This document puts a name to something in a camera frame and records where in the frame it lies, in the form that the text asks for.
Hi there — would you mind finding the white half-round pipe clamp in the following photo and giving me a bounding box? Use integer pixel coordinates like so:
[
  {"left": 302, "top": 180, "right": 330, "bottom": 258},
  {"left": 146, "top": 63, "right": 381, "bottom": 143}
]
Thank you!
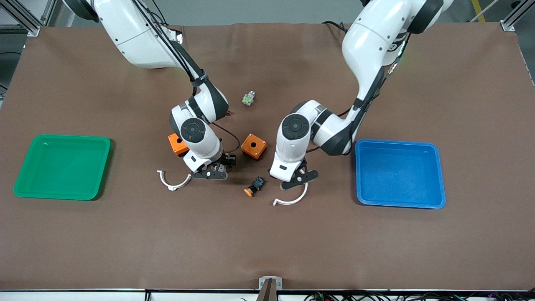
[
  {"left": 273, "top": 182, "right": 308, "bottom": 207},
  {"left": 157, "top": 169, "right": 193, "bottom": 192}
]

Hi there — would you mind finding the orange button box black base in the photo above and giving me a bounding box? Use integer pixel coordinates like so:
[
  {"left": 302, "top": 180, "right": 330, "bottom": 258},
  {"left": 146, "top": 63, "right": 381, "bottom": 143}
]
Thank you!
[
  {"left": 241, "top": 133, "right": 268, "bottom": 161},
  {"left": 168, "top": 133, "right": 189, "bottom": 157}
]

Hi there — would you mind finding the orange mushroom push button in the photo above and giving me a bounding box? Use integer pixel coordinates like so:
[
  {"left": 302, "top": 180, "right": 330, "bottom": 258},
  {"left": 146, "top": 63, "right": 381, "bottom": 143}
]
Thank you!
[{"left": 244, "top": 176, "right": 266, "bottom": 197}]

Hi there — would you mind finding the brown table mat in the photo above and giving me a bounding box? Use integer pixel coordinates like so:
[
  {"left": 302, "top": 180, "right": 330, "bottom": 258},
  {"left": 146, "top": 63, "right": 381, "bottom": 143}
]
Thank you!
[{"left": 0, "top": 22, "right": 535, "bottom": 292}]

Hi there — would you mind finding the blue plastic tray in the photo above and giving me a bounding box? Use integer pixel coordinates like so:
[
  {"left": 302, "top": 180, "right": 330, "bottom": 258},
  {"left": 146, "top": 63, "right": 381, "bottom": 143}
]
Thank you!
[{"left": 354, "top": 139, "right": 447, "bottom": 209}]

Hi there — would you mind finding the green plastic tray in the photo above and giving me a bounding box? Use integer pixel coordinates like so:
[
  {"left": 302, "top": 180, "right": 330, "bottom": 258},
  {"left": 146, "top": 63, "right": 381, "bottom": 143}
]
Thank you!
[{"left": 13, "top": 134, "right": 112, "bottom": 201}]

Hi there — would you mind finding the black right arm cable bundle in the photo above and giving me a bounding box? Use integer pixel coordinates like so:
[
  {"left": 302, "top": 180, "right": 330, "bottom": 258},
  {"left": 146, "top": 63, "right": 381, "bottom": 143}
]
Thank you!
[{"left": 133, "top": 0, "right": 209, "bottom": 86}]

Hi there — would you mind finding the grey metal bracket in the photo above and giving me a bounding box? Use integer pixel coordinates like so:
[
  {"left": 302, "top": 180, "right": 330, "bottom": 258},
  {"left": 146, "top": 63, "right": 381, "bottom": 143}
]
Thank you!
[{"left": 259, "top": 276, "right": 283, "bottom": 290}]

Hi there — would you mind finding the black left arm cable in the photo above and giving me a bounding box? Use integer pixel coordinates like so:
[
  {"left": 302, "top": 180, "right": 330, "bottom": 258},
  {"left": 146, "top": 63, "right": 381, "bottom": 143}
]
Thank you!
[{"left": 341, "top": 33, "right": 412, "bottom": 120}]

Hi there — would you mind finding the black cable behind arm base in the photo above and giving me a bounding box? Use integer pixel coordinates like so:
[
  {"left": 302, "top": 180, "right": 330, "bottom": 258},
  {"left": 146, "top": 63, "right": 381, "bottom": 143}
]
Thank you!
[{"left": 321, "top": 20, "right": 348, "bottom": 34}]

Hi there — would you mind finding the aluminium frame profile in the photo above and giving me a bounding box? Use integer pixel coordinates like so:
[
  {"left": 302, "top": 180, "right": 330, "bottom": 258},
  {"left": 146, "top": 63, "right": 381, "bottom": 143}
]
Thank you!
[
  {"left": 500, "top": 0, "right": 535, "bottom": 32},
  {"left": 0, "top": 0, "right": 59, "bottom": 37}
]

